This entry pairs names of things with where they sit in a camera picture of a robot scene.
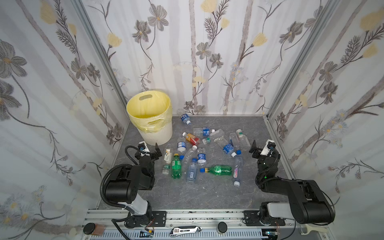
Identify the small clear green label bottle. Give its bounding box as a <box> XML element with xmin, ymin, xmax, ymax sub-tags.
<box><xmin>162</xmin><ymin>165</ymin><xmax>170</xmax><ymax>175</ymax></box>

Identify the clear bottle pink label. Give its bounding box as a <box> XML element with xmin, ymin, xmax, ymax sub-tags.
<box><xmin>233</xmin><ymin>150</ymin><xmax>244</xmax><ymax>187</ymax></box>

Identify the green soda bottle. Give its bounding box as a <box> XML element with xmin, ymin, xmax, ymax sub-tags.
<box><xmin>172</xmin><ymin>153</ymin><xmax>182</xmax><ymax>179</ymax></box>
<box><xmin>200</xmin><ymin>165</ymin><xmax>233</xmax><ymax>176</ymax></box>

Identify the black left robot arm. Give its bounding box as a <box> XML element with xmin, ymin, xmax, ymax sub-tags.
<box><xmin>100</xmin><ymin>143</ymin><xmax>162</xmax><ymax>229</ymax></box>

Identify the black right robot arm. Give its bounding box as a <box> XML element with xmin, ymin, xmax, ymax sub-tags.
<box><xmin>249</xmin><ymin>140</ymin><xmax>336</xmax><ymax>226</ymax></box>

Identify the white bin with yellow liner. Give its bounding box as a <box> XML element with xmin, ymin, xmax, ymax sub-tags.
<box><xmin>126</xmin><ymin>90</ymin><xmax>173</xmax><ymax>146</ymax></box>

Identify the clear bottle white green cap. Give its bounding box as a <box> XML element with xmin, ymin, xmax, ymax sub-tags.
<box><xmin>236</xmin><ymin>129</ymin><xmax>251</xmax><ymax>151</ymax></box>

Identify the blue label bottle centre left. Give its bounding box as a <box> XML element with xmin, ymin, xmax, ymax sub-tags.
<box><xmin>177</xmin><ymin>137</ymin><xmax>187</xmax><ymax>155</ymax></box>

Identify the blue label bottle right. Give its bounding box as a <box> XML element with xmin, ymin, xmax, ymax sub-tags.
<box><xmin>215</xmin><ymin>137</ymin><xmax>237</xmax><ymax>158</ymax></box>

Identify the clear bottle blue cap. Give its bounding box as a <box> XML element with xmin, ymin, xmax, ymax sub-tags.
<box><xmin>187</xmin><ymin>158</ymin><xmax>198</xmax><ymax>183</ymax></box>

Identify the red orange tea bottle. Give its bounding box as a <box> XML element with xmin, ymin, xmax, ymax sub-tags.
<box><xmin>182</xmin><ymin>132</ymin><xmax>200</xmax><ymax>146</ymax></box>

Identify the small blue label water bottle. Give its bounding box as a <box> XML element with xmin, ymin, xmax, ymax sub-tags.
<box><xmin>197</xmin><ymin>148</ymin><xmax>207</xmax><ymax>166</ymax></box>

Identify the clear bottle blue label top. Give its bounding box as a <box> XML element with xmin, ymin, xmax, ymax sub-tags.
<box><xmin>193</xmin><ymin>127</ymin><xmax>215</xmax><ymax>138</ymax></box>

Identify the silver adjustable wrench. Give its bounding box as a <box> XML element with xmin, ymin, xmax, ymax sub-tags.
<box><xmin>170</xmin><ymin>226</ymin><xmax>202</xmax><ymax>238</ymax></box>

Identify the white peeler tool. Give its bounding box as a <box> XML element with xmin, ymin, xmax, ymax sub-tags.
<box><xmin>300</xmin><ymin>224</ymin><xmax>328</xmax><ymax>236</ymax></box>

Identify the black round knob centre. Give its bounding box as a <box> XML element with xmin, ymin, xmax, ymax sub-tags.
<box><xmin>217</xmin><ymin>222</ymin><xmax>228</xmax><ymax>234</ymax></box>

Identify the black round knob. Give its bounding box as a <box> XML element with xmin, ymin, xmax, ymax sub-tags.
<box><xmin>83</xmin><ymin>223</ymin><xmax>96</xmax><ymax>235</ymax></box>
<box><xmin>217</xmin><ymin>222</ymin><xmax>228</xmax><ymax>234</ymax></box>

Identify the black round knob left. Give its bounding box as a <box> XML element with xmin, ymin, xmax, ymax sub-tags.
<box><xmin>83</xmin><ymin>223</ymin><xmax>96</xmax><ymax>235</ymax></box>

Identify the blue label bottle by wall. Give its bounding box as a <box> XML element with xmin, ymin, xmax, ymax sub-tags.
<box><xmin>177</xmin><ymin>109</ymin><xmax>192</xmax><ymax>126</ymax></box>

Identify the aluminium mounting rail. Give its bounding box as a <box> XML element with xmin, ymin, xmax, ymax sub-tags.
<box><xmin>82</xmin><ymin>209</ymin><xmax>334</xmax><ymax>240</ymax></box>

